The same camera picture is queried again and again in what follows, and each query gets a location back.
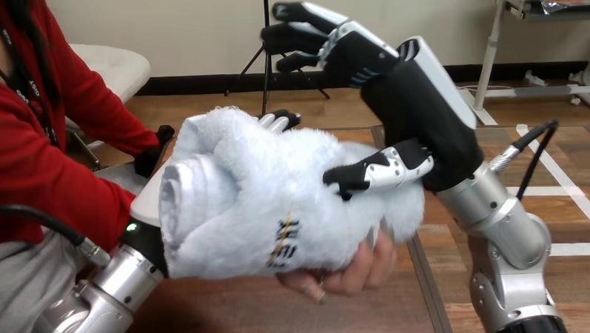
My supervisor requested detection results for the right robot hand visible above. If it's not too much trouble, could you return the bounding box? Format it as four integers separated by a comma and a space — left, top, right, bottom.
259, 0, 486, 204

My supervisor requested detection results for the person's hand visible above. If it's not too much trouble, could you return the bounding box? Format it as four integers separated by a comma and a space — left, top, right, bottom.
274, 225, 400, 307

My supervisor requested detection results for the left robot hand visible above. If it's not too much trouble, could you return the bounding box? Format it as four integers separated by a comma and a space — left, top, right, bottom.
114, 109, 308, 280

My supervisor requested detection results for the white towel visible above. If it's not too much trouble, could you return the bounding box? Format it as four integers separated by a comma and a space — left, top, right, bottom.
155, 99, 429, 282

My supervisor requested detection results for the person's forearm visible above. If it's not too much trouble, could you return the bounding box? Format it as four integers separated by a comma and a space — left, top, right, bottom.
0, 136, 140, 256

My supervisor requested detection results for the person's body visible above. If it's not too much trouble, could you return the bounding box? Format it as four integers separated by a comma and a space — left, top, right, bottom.
0, 0, 167, 333

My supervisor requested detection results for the white desk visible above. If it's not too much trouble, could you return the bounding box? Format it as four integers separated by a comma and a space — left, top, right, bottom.
457, 0, 590, 127

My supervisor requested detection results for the black tripod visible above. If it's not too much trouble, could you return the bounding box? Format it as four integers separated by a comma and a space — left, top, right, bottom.
221, 0, 332, 118

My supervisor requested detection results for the white cushioned chair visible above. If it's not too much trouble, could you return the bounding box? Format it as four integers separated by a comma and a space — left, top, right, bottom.
62, 40, 155, 172

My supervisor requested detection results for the black cable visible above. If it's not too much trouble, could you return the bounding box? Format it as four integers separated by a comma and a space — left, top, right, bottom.
0, 201, 112, 272
486, 119, 563, 202

